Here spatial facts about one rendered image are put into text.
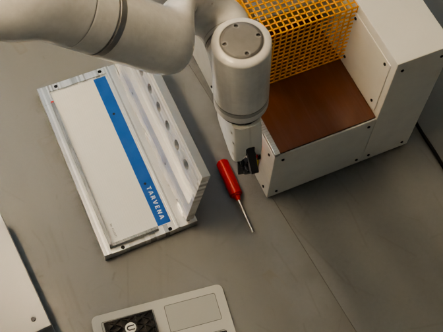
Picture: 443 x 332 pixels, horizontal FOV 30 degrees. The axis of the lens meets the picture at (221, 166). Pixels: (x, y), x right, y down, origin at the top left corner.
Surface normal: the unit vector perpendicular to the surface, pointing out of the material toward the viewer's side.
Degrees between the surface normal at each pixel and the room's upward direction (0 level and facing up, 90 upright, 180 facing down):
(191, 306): 0
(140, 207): 0
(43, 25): 83
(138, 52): 81
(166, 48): 69
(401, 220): 0
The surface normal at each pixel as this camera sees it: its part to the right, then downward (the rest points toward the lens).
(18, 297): -0.02, -0.45
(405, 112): 0.41, 0.82
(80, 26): 0.54, 0.58
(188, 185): -0.89, 0.25
